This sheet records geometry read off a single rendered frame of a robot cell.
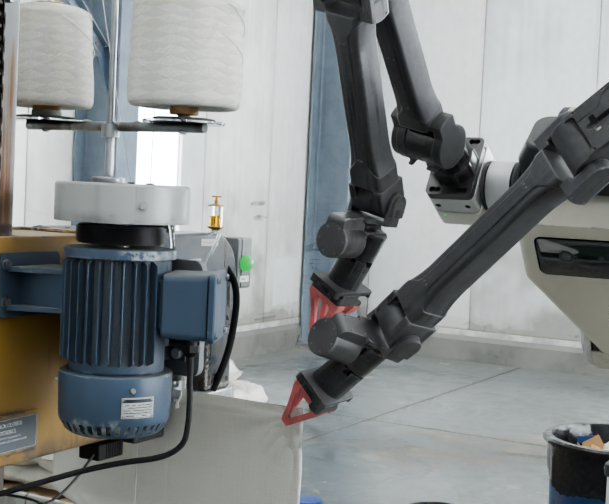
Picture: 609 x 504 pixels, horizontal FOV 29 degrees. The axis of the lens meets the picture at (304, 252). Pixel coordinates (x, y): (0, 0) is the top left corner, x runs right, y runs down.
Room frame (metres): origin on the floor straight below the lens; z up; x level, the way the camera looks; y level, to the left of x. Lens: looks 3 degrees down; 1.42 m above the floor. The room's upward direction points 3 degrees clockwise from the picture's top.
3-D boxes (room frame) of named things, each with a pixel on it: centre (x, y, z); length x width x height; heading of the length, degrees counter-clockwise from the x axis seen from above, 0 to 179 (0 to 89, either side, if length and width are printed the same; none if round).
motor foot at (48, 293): (1.56, 0.34, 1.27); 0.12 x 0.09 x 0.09; 151
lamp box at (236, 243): (2.08, 0.14, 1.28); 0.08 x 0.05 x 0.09; 61
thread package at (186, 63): (1.68, 0.18, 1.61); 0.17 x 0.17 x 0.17
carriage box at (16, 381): (1.69, 0.44, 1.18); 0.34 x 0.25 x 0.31; 151
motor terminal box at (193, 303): (1.55, 0.14, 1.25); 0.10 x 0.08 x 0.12; 176
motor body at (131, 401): (1.55, 0.25, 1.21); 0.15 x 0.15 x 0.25
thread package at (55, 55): (1.81, 0.41, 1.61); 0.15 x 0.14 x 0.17; 61
